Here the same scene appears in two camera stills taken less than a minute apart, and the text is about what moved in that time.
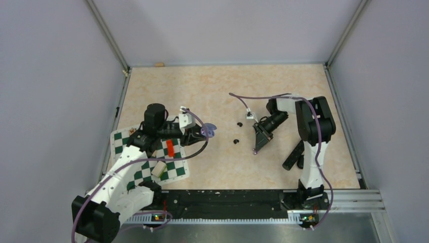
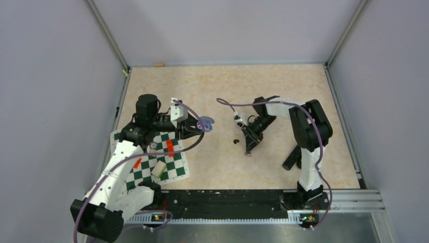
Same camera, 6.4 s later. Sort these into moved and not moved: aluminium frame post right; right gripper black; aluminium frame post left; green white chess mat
Moved: right gripper black
Not moved: aluminium frame post left; aluminium frame post right; green white chess mat
